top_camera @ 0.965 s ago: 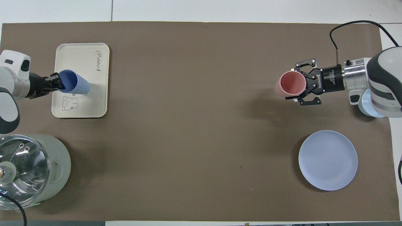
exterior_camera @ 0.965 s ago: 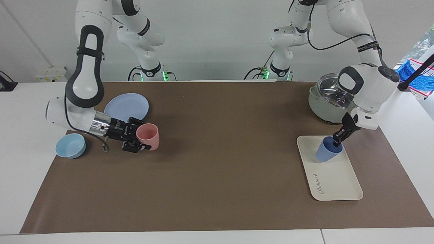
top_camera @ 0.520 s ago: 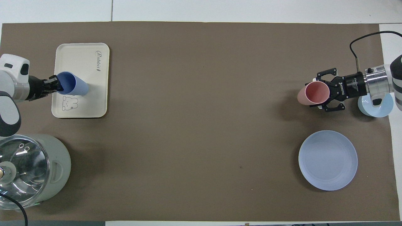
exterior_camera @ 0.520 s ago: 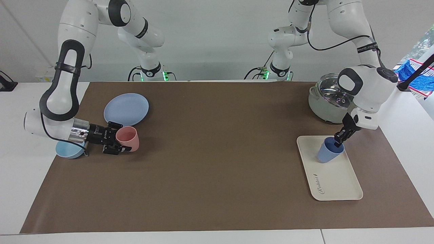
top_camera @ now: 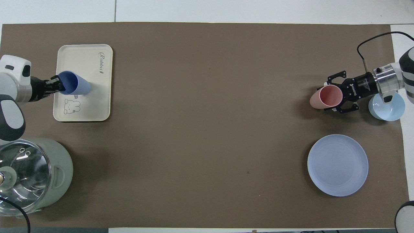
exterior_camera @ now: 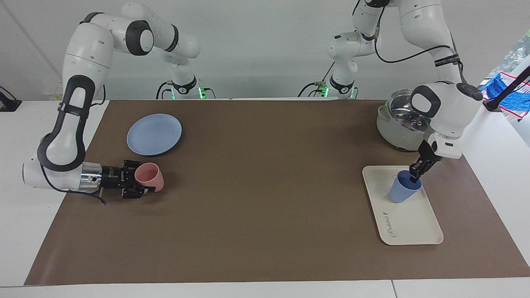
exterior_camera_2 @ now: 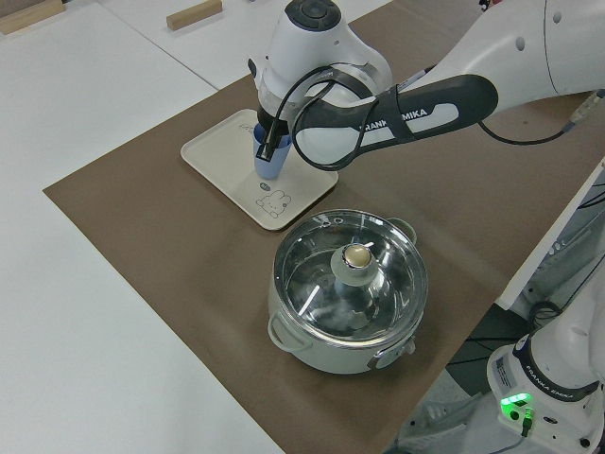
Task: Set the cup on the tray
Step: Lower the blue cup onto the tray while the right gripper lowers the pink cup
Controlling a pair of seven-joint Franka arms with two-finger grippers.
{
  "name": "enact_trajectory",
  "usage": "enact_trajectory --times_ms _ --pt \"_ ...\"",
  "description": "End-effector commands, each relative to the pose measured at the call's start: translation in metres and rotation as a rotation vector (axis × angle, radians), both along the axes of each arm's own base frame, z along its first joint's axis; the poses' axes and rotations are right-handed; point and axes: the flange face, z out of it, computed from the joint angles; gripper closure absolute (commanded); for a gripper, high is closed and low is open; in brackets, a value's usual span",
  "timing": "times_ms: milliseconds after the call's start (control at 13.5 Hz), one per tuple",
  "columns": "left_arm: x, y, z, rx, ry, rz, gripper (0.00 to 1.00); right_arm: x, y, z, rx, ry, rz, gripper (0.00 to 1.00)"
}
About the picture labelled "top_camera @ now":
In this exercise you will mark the blue plastic plate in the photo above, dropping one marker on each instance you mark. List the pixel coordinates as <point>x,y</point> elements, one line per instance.
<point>338,165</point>

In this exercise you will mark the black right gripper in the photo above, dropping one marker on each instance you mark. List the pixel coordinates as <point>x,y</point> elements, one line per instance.
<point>357,85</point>

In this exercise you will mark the light blue bowl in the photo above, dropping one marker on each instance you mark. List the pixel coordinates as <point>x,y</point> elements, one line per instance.
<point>389,111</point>

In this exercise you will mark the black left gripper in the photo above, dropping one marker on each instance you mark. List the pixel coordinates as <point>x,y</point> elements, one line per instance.
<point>38,89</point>

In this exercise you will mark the pink plastic cup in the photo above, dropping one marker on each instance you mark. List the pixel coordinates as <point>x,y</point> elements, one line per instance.
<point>328,96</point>

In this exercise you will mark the glass pot lid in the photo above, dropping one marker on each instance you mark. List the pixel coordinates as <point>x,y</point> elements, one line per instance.
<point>29,174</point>

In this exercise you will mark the brown table mat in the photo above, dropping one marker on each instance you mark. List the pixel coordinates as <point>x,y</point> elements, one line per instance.
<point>207,129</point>

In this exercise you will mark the cream tray with rabbit print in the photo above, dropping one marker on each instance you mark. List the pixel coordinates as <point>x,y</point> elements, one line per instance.
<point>90,106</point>

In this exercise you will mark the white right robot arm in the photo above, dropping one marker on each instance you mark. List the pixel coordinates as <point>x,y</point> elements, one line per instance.
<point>388,79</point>

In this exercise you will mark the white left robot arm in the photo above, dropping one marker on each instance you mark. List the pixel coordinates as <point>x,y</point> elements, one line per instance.
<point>11,84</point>

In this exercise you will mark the pale green cooking pot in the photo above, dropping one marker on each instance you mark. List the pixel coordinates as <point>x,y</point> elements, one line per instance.
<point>61,161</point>

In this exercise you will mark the blue ribbed cup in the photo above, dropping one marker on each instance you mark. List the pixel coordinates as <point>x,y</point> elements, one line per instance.
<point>76,83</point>

